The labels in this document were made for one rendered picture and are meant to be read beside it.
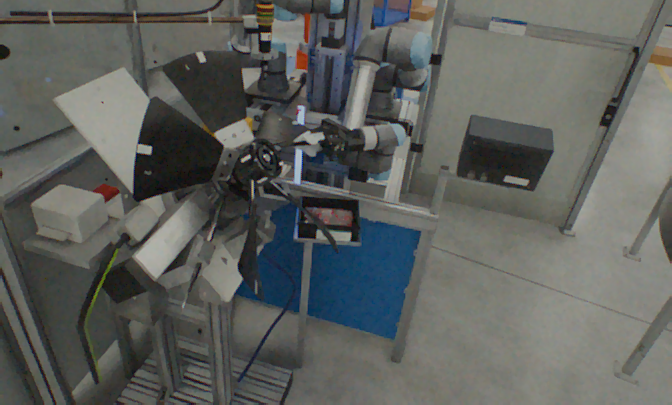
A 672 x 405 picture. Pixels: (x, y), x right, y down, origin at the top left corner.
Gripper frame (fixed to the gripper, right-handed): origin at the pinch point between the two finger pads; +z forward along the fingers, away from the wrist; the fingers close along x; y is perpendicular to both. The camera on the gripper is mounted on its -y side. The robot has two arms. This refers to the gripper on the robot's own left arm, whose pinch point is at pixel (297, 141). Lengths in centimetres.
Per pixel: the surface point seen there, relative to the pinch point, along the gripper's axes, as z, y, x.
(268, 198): 10.0, 6.6, 15.3
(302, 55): -131, -355, 131
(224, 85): 20.7, -5.6, -17.5
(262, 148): 14.2, 12.3, -7.7
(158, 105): 39, 18, -26
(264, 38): 12.0, 2.0, -33.7
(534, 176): -72, 28, 4
